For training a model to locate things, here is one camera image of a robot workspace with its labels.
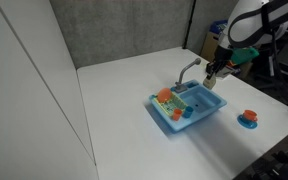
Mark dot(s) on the black stand pole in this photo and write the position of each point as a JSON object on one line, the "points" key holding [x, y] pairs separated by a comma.
{"points": [[189, 26]]}

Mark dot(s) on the blue toy tumbler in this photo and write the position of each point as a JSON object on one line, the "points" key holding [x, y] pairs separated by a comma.
{"points": [[188, 112]]}

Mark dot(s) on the orange toy tumbler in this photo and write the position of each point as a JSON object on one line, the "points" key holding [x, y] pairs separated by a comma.
{"points": [[177, 115]]}

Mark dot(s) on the blue toy sink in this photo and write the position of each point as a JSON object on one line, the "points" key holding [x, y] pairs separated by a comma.
{"points": [[170, 121]]}

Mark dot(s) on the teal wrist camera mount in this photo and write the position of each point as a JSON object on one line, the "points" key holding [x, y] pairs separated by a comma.
{"points": [[245, 55]]}

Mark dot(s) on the orange toy plate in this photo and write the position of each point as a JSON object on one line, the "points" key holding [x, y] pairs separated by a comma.
{"points": [[164, 95]]}

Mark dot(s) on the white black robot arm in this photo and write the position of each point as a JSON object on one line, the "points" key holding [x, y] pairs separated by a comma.
{"points": [[247, 20]]}

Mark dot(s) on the cardboard box with items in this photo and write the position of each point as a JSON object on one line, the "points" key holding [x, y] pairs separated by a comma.
{"points": [[210, 43]]}

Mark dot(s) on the white container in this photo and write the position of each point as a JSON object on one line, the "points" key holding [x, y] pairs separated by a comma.
{"points": [[209, 83]]}

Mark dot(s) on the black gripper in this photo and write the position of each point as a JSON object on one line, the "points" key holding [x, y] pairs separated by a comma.
{"points": [[222, 58]]}

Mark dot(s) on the grey toy faucet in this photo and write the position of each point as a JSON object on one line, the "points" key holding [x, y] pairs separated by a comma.
{"points": [[184, 71]]}

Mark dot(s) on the blue toy bin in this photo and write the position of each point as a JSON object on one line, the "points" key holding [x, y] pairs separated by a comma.
{"points": [[218, 26]]}

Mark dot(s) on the yellow-green dish rack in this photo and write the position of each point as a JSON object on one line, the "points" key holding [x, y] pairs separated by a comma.
{"points": [[170, 106]]}

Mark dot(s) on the blue saucer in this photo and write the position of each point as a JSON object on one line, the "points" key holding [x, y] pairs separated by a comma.
{"points": [[247, 125]]}

